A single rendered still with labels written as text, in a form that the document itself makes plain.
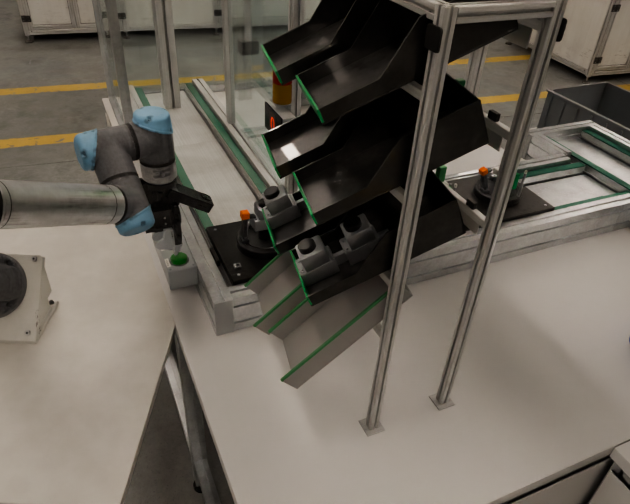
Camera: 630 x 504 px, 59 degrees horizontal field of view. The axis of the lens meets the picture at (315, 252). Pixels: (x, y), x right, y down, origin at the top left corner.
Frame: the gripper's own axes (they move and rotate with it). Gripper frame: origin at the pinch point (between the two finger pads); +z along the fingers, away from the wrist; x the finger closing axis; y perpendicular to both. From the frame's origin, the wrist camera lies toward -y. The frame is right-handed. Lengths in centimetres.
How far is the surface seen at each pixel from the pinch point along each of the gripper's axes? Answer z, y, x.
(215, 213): 7.7, -15.8, -24.2
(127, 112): -2, -1, -80
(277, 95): -29.1, -31.4, -15.8
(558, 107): 20, -206, -81
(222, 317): 7.9, -5.2, 18.5
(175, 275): 4.9, 1.9, 3.5
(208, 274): 3.3, -5.1, 7.7
